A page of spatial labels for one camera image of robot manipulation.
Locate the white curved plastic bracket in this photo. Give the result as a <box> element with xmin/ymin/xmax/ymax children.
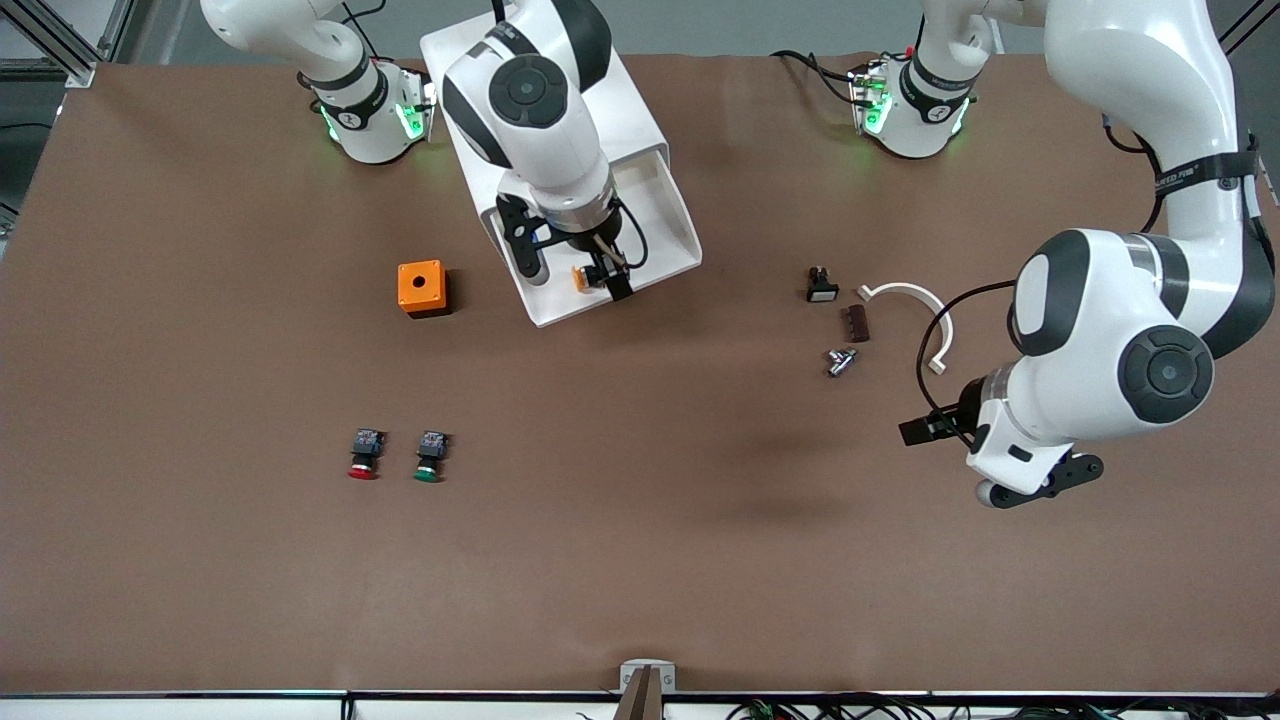
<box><xmin>857</xmin><ymin>283</ymin><xmax>954</xmax><ymax>376</ymax></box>

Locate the green push button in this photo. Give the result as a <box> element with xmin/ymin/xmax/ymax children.
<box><xmin>413</xmin><ymin>430</ymin><xmax>450</xmax><ymax>484</ymax></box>

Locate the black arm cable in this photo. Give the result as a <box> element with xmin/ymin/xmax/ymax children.
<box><xmin>606</xmin><ymin>195</ymin><xmax>651</xmax><ymax>272</ymax></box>
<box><xmin>914</xmin><ymin>279</ymin><xmax>1019</xmax><ymax>447</ymax></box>

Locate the grey metal mount bracket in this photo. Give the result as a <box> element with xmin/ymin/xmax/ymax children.
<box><xmin>612</xmin><ymin>659</ymin><xmax>677</xmax><ymax>720</ymax></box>

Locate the orange button enclosure box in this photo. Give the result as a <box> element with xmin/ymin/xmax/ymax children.
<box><xmin>397</xmin><ymin>260</ymin><xmax>452</xmax><ymax>320</ymax></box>

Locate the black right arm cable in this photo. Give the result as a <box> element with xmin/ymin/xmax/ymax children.
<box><xmin>606</xmin><ymin>195</ymin><xmax>651</xmax><ymax>272</ymax></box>

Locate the black base cable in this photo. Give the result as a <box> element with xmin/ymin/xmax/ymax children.
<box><xmin>770</xmin><ymin>49</ymin><xmax>863</xmax><ymax>107</ymax></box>

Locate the red push button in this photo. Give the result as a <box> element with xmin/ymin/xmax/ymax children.
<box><xmin>347</xmin><ymin>429</ymin><xmax>387</xmax><ymax>481</ymax></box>

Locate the brown table cover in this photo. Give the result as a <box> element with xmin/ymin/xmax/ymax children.
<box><xmin>0</xmin><ymin>50</ymin><xmax>1280</xmax><ymax>697</ymax></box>

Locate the aluminium frame profile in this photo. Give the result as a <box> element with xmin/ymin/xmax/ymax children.
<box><xmin>0</xmin><ymin>0</ymin><xmax>137</xmax><ymax>89</ymax></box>
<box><xmin>1215</xmin><ymin>0</ymin><xmax>1280</xmax><ymax>61</ymax></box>

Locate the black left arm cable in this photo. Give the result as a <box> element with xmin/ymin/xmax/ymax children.
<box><xmin>914</xmin><ymin>279</ymin><xmax>1019</xmax><ymax>447</ymax></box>

